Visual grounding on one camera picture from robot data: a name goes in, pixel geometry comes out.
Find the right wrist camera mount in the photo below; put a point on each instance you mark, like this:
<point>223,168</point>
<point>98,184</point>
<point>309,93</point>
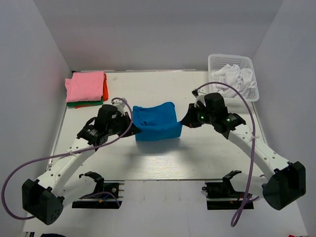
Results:
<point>199,96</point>

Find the green folded t-shirt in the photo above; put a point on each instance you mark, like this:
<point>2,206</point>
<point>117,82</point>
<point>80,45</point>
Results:
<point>85,103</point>

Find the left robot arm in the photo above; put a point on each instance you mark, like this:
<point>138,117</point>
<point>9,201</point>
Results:
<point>46,197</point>

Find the blue t-shirt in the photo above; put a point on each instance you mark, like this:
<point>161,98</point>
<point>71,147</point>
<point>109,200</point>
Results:
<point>156,123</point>

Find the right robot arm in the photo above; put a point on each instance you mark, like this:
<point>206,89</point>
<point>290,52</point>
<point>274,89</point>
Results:
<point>282,183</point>

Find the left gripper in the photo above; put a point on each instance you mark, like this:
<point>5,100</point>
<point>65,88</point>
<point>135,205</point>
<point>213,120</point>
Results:
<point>126,118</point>

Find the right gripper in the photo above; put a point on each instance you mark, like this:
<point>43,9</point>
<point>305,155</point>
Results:
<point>188,121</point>

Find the pink folded t-shirt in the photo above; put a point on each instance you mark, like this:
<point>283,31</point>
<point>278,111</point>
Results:
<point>86,86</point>

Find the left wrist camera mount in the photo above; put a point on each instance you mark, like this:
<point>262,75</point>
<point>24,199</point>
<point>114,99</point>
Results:
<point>119,104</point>

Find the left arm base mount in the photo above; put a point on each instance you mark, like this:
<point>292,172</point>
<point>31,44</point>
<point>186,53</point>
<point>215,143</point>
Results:
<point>110,196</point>

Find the white plastic basket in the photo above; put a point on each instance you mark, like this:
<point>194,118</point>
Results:
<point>218,61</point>

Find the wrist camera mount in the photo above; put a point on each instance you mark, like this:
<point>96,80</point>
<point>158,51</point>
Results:
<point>199,96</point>
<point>119,104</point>

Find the white t-shirt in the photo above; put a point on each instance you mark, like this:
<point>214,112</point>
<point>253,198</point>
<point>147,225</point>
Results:
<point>240,79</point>

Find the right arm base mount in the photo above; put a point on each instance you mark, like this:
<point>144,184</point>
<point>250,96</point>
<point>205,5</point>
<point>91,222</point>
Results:
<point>219,197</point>

